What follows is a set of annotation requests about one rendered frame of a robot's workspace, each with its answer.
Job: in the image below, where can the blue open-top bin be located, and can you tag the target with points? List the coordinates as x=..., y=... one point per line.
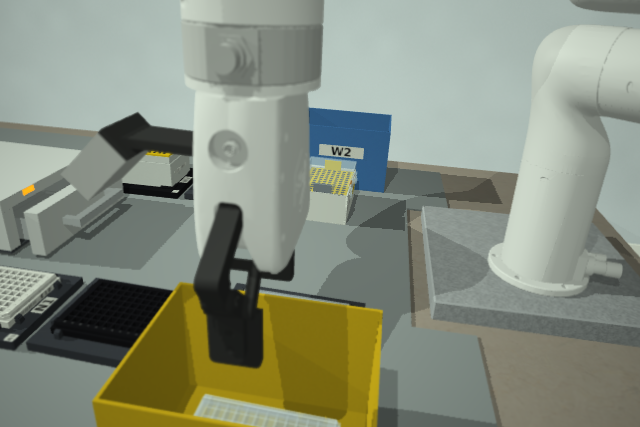
x=348, y=135

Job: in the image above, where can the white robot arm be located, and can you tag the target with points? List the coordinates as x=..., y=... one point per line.
x=579, y=73

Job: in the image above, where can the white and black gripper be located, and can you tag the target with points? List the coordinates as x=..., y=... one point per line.
x=253, y=194

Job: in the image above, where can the yellow open bin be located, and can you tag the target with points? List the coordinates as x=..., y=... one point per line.
x=319, y=358

